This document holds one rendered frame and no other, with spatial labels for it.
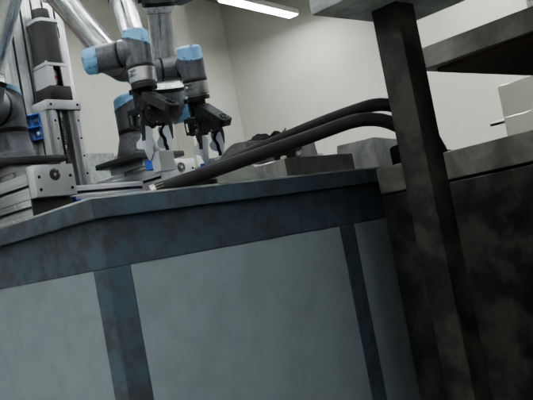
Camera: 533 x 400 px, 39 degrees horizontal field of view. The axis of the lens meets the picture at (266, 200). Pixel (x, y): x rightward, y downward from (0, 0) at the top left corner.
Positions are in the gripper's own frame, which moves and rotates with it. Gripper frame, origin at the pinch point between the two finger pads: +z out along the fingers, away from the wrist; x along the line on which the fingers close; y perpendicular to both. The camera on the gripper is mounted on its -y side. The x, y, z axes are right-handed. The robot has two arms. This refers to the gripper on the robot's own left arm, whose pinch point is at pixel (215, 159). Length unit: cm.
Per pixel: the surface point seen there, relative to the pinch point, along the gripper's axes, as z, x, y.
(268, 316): 28, 48, -63
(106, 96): -48, -369, 607
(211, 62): -73, -584, 649
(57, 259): 7, 81, -43
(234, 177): 2.9, 19.7, -29.1
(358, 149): 4.2, -22.7, -37.5
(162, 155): -5.9, 29.8, -13.8
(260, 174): 2.6, 19.7, -39.2
